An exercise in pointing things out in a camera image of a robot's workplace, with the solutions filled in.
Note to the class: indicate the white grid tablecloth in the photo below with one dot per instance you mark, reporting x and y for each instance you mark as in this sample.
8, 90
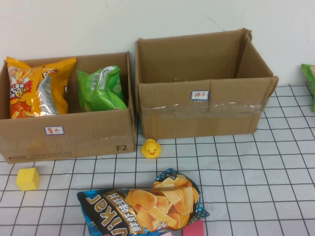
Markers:
246, 184

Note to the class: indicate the light pink foam block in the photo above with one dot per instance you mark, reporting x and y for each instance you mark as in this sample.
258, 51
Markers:
166, 234

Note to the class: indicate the empty taped cardboard box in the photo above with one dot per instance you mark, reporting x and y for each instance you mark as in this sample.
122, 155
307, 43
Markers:
172, 123

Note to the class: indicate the red foam block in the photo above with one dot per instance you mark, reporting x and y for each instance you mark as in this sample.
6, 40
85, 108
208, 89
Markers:
194, 229

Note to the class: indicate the yellow rubber duck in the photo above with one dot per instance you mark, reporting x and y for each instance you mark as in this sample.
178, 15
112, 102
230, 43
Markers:
150, 148

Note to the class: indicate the green chip bag with barcode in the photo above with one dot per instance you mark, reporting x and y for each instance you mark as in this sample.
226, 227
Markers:
103, 96

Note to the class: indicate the orange fries snack bag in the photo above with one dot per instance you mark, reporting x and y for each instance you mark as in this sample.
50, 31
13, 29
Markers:
22, 98

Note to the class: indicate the yellow foam cube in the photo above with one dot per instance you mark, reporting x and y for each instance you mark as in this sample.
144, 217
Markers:
27, 180

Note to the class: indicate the cardboard box marked F2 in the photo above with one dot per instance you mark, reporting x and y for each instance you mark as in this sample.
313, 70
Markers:
86, 132

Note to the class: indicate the white handwritten label sticker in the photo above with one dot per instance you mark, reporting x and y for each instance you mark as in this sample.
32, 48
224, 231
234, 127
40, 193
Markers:
54, 130
200, 95

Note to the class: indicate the blue potato chips bag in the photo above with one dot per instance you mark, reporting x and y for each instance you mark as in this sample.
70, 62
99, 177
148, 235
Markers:
147, 204

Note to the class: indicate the green snack bag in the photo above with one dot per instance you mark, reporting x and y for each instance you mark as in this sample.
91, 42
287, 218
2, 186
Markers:
308, 81

